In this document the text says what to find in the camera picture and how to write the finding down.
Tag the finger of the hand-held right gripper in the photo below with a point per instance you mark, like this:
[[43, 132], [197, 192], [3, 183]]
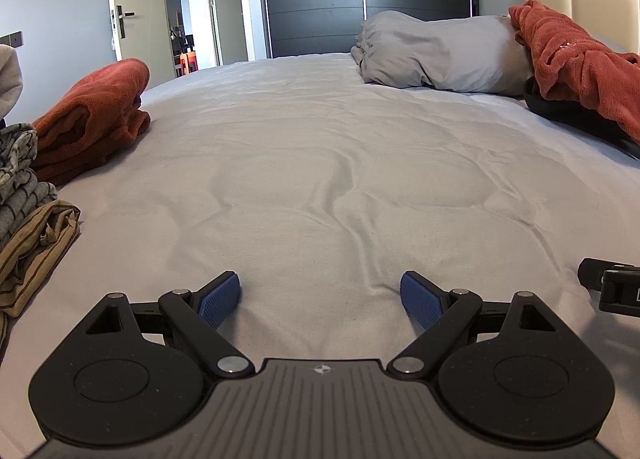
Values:
[[620, 291], [590, 271]]

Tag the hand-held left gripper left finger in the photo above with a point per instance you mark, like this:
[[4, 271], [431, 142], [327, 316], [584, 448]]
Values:
[[220, 299]]

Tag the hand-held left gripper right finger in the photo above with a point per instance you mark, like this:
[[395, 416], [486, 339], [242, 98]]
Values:
[[422, 299]]

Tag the rust fleece robe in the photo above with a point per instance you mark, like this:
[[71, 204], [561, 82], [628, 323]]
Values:
[[565, 59]]

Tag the white bed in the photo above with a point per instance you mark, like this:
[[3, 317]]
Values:
[[300, 164]]

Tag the black garment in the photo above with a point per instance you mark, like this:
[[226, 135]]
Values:
[[565, 111]]

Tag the tan striped garment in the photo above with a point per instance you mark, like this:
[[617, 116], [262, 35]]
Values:
[[35, 254]]

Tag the folded rust fleece garment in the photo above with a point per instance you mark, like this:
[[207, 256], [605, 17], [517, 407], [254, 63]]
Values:
[[90, 114]]

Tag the grey striped garment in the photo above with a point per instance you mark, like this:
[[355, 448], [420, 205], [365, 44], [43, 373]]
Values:
[[17, 179]]

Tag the orange chair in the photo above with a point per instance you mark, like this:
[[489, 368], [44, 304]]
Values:
[[189, 63]]

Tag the grey pillow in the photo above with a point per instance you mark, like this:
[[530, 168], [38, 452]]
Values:
[[440, 54]]

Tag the cream padded headboard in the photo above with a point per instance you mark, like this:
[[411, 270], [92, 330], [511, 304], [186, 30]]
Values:
[[590, 1]]

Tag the white garment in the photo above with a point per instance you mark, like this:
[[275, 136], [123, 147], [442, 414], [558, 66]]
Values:
[[9, 79]]

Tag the grey wall switch panel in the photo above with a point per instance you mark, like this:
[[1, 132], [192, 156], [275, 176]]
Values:
[[12, 39]]

